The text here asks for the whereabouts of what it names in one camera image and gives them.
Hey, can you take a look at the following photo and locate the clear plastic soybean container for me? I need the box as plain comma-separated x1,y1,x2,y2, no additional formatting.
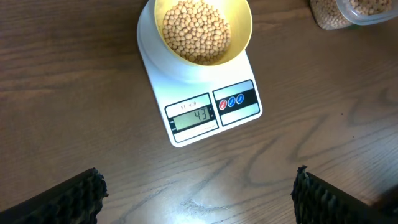
309,0,397,30

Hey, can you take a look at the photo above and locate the white digital kitchen scale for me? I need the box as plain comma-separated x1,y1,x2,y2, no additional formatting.
137,1,263,147

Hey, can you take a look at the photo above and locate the pale yellow bowl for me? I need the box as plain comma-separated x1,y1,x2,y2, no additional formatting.
152,0,252,67

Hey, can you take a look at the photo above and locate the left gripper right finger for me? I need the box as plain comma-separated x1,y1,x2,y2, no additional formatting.
291,165,397,224

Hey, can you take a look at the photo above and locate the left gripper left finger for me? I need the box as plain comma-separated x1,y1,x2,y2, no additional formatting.
1,168,108,224

